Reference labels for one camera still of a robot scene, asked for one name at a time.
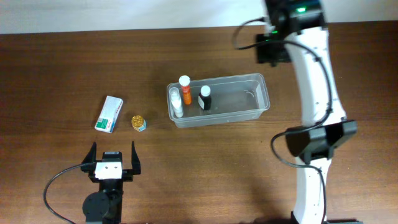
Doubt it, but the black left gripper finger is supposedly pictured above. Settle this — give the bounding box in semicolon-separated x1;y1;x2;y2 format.
131;141;141;175
81;142;96;172

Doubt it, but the white lotion bottle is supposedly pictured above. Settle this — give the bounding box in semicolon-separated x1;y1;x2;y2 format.
169;87;183;118

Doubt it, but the dark bottle with white cap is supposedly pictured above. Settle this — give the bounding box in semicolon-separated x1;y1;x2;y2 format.
198;85;211;110

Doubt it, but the orange tube with white cap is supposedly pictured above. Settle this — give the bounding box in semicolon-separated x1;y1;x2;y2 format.
178;75;192;105

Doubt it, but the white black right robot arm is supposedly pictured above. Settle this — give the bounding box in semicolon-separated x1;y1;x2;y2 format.
256;1;358;223

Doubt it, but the clear plastic container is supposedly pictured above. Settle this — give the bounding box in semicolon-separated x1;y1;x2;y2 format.
166;73;271;128

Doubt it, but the small gold-lidded balm jar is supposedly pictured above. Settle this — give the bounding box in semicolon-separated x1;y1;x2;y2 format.
131;115;147;132

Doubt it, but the white green medicine box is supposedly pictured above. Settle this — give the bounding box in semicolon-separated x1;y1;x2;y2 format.
95;96;124;133

